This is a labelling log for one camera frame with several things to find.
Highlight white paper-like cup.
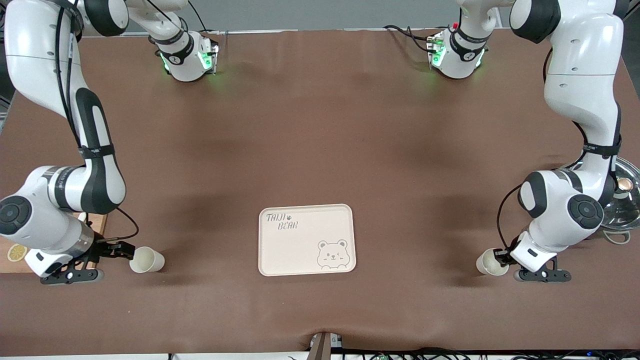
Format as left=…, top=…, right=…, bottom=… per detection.
left=475, top=248, right=510, bottom=276
left=129, top=246, right=166, bottom=274

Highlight beige bear print tray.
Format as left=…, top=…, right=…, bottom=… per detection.
left=258, top=203, right=357, bottom=277

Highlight bamboo cutting board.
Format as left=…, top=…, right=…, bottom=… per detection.
left=0, top=212, right=109, bottom=274

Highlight glass pot lid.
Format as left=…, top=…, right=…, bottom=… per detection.
left=600, top=159, right=640, bottom=231

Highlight brown grey table edge clamp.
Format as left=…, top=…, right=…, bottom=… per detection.
left=307, top=331, right=345, bottom=360

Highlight brown table mat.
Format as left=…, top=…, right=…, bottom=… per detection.
left=0, top=27, right=640, bottom=357

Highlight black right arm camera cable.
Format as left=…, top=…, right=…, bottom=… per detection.
left=54, top=0, right=140, bottom=243

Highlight black right base cable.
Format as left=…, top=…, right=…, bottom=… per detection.
left=187, top=0, right=211, bottom=33

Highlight black left base cables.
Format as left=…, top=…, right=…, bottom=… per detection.
left=383, top=24, right=451, bottom=53

